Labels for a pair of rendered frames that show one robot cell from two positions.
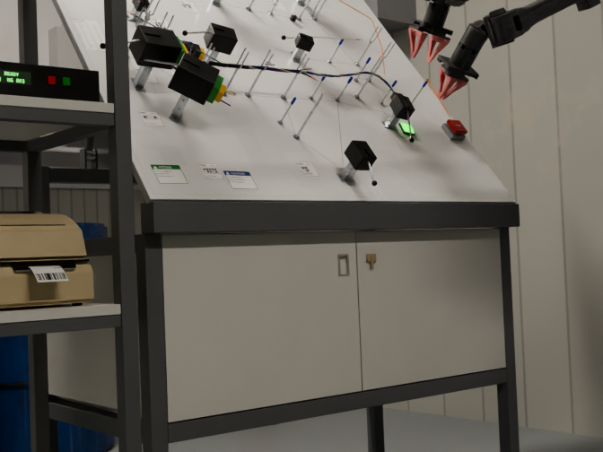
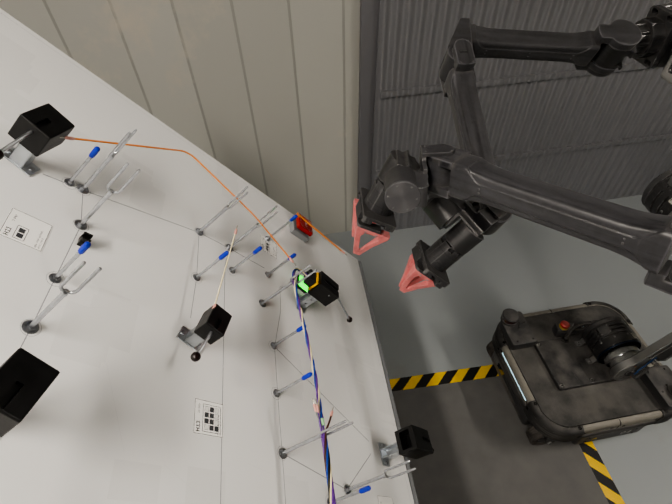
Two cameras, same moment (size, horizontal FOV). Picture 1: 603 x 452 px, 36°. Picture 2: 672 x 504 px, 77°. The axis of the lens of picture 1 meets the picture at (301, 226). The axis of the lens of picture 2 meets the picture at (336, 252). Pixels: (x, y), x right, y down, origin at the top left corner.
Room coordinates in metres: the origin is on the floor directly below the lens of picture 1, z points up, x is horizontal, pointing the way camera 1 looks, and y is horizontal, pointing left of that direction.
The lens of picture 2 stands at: (2.22, 0.17, 1.88)
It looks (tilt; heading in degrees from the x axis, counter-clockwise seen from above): 47 degrees down; 302
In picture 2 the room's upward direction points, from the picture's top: 2 degrees counter-clockwise
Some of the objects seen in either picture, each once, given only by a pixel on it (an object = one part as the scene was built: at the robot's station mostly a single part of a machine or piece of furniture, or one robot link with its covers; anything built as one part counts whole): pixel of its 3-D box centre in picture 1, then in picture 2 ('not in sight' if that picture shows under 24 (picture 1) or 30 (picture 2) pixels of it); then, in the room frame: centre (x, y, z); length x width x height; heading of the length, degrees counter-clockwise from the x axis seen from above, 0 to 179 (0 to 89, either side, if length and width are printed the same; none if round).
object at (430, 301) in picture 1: (434, 303); not in sight; (2.47, -0.35, 0.60); 0.55 x 0.03 x 0.39; 129
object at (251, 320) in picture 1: (267, 318); not in sight; (2.13, 0.09, 0.60); 0.55 x 0.02 x 0.39; 129
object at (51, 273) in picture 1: (48, 273); not in sight; (1.76, 0.49, 0.73); 0.06 x 0.05 x 0.03; 132
